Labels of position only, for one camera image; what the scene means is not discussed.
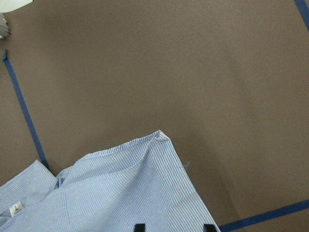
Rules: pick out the light blue striped shirt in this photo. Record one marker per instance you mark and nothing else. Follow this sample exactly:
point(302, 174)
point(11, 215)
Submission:
point(139, 182)

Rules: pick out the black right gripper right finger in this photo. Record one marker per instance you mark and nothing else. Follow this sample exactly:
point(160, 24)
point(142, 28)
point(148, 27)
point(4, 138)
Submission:
point(209, 228)

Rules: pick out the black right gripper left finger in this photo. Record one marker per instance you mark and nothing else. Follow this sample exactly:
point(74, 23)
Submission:
point(139, 228)

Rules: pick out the aluminium frame post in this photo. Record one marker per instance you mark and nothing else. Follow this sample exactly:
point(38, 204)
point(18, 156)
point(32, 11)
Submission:
point(4, 28)

